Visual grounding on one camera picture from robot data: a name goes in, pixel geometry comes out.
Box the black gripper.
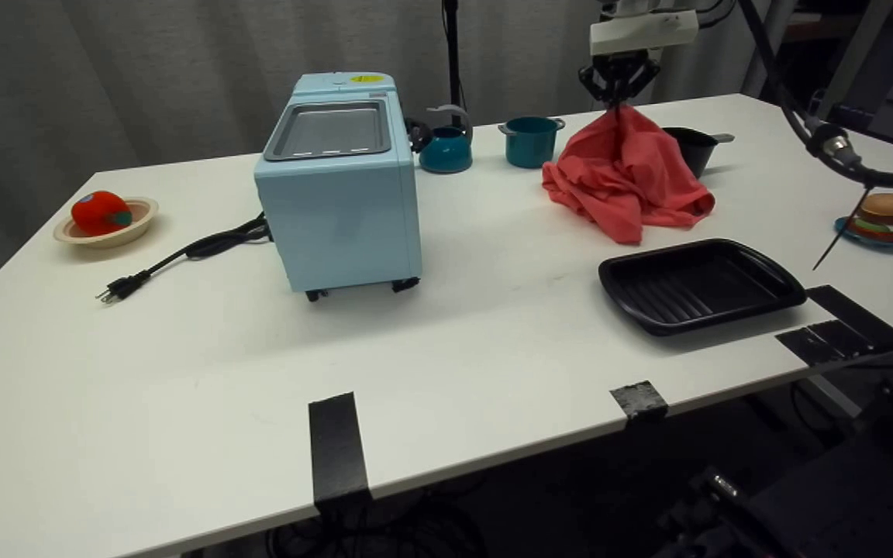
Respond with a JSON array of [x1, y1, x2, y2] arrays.
[[578, 50, 665, 109]]

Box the orange sweatshirt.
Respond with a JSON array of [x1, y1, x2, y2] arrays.
[[539, 104, 720, 248]]

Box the teal toy pot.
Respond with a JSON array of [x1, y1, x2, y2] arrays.
[[498, 115, 568, 170]]

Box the black stand pole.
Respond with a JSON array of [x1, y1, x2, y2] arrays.
[[442, 0, 466, 109]]

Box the teal toy kettle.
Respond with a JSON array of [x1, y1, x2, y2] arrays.
[[406, 104, 477, 177]]

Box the black grill tray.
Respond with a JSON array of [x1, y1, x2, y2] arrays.
[[596, 237, 809, 337]]

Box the small blue plate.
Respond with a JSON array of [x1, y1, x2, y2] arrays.
[[830, 215, 893, 255]]

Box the toy hamburger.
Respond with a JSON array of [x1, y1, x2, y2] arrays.
[[848, 194, 893, 248]]

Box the light blue toaster oven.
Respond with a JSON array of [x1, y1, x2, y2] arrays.
[[254, 73, 424, 305]]

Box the small black tape piece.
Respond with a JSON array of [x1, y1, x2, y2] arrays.
[[607, 378, 671, 425]]

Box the wide black tape strip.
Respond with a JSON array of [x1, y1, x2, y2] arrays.
[[807, 283, 893, 354], [773, 321, 875, 366]]

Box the long black tape strip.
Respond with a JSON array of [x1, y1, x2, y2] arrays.
[[307, 391, 375, 508]]

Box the beige shallow dish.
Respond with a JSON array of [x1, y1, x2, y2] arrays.
[[53, 196, 163, 251]]

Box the red toy tomato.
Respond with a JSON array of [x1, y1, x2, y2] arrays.
[[68, 190, 137, 240]]

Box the black pot with red handle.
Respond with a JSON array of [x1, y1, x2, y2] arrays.
[[661, 123, 737, 180]]

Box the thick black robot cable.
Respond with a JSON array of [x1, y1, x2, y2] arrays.
[[737, 0, 893, 194]]

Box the thin black dangling cable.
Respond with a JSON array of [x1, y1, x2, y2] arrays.
[[809, 184, 875, 273]]

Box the black power cord with plug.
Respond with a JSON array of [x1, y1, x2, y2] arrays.
[[96, 211, 273, 307]]

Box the black equipment with red handle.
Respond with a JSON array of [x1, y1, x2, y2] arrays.
[[661, 351, 893, 558]]

